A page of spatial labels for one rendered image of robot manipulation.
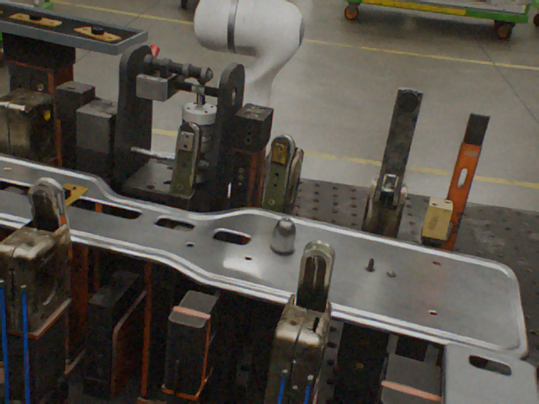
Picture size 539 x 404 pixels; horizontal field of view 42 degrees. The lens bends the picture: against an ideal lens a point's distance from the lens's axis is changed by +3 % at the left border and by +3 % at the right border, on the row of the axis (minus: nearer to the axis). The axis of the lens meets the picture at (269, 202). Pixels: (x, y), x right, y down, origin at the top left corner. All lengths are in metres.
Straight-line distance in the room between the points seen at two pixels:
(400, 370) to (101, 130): 0.64
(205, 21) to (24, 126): 0.46
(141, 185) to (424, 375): 0.60
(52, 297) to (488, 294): 0.57
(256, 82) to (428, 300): 0.72
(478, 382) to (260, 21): 0.88
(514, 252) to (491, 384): 0.99
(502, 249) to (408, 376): 0.99
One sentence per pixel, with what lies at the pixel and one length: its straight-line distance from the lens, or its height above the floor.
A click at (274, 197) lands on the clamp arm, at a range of 1.09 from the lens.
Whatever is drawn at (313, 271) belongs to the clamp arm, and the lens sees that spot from 0.77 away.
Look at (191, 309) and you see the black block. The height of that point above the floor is 0.99.
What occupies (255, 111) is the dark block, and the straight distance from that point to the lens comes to 1.13.
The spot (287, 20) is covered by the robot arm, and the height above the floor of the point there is 1.20.
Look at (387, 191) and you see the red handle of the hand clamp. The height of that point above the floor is 1.06.
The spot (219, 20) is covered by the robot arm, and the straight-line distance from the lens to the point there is 1.46.
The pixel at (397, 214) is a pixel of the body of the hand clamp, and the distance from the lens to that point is 1.06.
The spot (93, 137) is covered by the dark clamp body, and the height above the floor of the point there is 1.04.
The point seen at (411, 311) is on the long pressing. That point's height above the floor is 1.00.
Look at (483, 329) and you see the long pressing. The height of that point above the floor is 1.00.
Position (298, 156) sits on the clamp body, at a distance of 1.11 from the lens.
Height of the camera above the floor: 1.49
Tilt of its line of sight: 27 degrees down
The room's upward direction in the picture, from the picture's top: 7 degrees clockwise
